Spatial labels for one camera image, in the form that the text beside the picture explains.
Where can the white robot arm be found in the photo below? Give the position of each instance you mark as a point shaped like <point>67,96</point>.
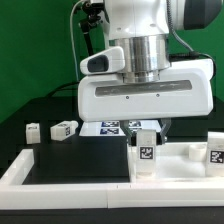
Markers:
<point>136,77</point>

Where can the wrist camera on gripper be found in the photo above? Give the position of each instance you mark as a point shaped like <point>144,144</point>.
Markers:
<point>108,61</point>

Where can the white square tabletop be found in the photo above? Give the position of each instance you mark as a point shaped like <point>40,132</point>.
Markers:
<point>174,161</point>

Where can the white marker base plate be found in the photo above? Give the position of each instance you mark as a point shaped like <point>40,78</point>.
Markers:
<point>112,128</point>

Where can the white U-shaped obstacle fence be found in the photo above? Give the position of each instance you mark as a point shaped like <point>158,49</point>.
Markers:
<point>16,195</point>

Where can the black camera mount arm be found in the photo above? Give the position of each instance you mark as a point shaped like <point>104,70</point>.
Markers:
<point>88,26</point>

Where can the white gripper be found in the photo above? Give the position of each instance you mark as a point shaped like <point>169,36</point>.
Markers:
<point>183,90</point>

